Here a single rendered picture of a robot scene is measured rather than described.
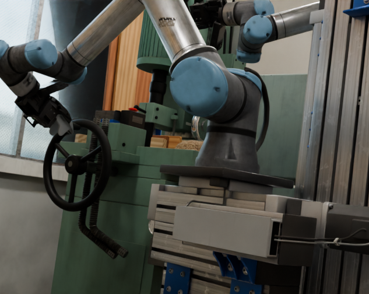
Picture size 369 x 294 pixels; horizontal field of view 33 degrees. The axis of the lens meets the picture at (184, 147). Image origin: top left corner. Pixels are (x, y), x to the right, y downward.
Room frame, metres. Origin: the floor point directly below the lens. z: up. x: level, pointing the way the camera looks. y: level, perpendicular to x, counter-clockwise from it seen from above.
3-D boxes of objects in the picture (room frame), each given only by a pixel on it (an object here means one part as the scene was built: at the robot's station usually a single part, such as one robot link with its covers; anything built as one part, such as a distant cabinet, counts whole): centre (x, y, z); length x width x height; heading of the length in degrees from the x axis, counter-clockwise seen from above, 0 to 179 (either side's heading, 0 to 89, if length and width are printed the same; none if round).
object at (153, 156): (2.10, 0.17, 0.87); 0.61 x 0.30 x 0.06; 53
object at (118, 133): (2.03, 0.23, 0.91); 0.15 x 0.14 x 0.09; 53
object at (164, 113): (2.21, 0.11, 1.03); 0.14 x 0.07 x 0.09; 143
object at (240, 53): (1.85, -0.16, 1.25); 0.11 x 0.08 x 0.11; 1
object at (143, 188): (2.29, 0.05, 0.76); 0.57 x 0.45 x 0.09; 143
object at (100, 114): (2.03, 0.22, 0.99); 0.13 x 0.11 x 0.06; 53
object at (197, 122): (2.22, -0.06, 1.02); 0.12 x 0.03 x 0.12; 143
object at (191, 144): (1.97, -0.03, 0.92); 0.14 x 0.09 x 0.04; 143
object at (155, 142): (2.00, 0.08, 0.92); 0.04 x 0.04 x 0.03; 74
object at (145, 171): (2.15, 0.16, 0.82); 0.40 x 0.21 x 0.04; 53
